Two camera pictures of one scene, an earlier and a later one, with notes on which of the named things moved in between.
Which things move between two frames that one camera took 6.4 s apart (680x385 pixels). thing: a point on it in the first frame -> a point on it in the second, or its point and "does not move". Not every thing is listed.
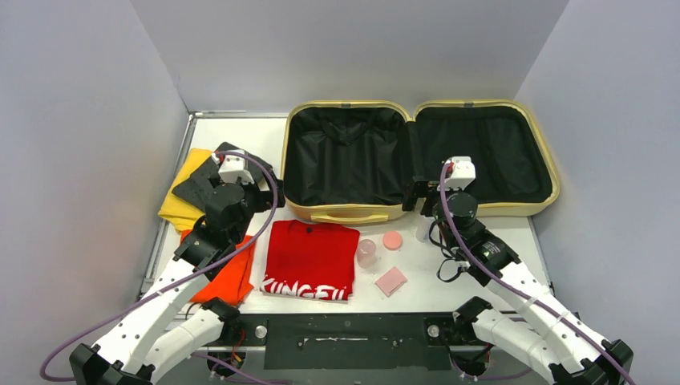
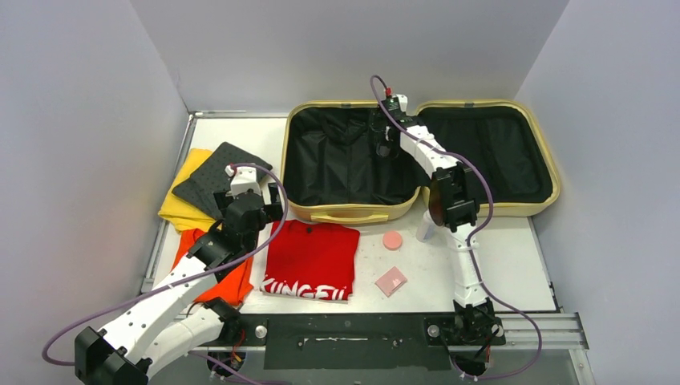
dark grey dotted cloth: x=226 y=160 does not move
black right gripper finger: x=418 y=189 -> x=378 y=135
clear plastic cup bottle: x=366 y=255 -> x=382 y=151
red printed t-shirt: x=310 y=259 does not move
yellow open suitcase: x=352 y=162 does not move
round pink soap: x=392 y=240 does not move
